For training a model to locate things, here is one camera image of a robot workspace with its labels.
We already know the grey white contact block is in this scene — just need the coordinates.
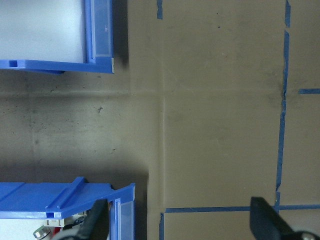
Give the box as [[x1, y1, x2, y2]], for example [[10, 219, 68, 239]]
[[46, 218, 63, 228]]

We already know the white paper liner sheet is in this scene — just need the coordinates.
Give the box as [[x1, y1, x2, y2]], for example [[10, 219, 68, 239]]
[[0, 0, 88, 64]]

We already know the blue plastic storage bin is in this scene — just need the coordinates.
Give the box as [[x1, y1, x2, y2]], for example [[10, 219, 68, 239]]
[[0, 0, 116, 75], [0, 176, 137, 240]]

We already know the silver orange push button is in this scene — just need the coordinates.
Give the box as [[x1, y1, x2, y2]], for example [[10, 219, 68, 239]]
[[33, 226, 52, 240]]

